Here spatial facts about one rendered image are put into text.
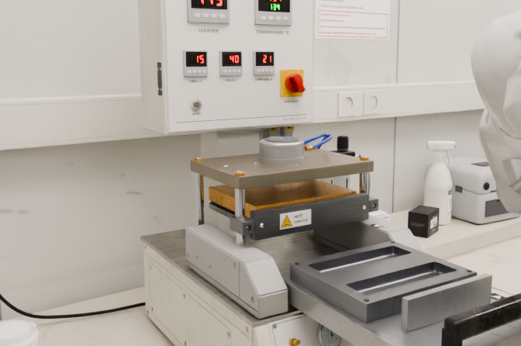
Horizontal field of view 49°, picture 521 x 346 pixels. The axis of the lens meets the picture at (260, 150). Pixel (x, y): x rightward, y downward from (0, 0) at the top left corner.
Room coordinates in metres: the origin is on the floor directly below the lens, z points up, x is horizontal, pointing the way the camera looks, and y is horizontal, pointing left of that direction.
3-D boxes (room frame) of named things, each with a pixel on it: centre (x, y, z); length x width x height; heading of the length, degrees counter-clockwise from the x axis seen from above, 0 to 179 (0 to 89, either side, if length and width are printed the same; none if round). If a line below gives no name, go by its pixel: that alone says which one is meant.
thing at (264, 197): (1.00, -0.04, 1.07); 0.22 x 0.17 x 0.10; 121
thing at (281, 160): (1.03, -0.04, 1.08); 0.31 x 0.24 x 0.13; 121
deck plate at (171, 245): (1.02, -0.02, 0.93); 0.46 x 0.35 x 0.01; 31
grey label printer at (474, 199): (1.78, -0.68, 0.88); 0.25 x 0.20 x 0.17; 29
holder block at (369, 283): (0.77, -0.17, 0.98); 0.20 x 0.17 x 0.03; 121
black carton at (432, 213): (1.58, -0.46, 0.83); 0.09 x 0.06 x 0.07; 143
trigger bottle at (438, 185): (1.69, -0.54, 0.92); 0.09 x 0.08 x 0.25; 83
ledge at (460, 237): (1.61, -0.42, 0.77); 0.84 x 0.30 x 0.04; 125
